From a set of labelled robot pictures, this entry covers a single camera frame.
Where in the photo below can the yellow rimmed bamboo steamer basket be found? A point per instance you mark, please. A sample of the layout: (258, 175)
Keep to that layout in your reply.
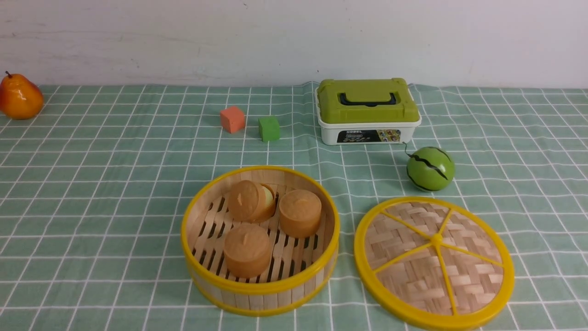
(299, 267)

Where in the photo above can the orange foam cube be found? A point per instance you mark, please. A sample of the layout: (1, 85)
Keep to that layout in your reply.
(232, 119)

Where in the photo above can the woven bamboo steamer lid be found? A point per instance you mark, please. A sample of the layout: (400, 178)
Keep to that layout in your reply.
(434, 265)

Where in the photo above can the right brown toy bun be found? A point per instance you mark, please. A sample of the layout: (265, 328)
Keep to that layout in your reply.
(299, 213)

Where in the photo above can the front brown toy bun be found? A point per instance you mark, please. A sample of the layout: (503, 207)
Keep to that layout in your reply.
(247, 250)

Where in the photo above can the tilted brown toy bun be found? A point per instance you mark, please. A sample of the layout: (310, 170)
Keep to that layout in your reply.
(251, 202)

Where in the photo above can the orange toy pear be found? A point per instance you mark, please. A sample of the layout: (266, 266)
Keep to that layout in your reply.
(20, 99)

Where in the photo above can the green toy watermelon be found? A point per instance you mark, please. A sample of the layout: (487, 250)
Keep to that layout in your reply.
(429, 168)

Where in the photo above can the green checkered tablecloth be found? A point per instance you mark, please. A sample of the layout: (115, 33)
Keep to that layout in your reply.
(94, 189)

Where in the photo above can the green foam cube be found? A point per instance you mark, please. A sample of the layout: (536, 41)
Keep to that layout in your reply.
(269, 128)

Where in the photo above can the green lidded white toolbox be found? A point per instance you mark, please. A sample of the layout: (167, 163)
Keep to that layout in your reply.
(373, 111)

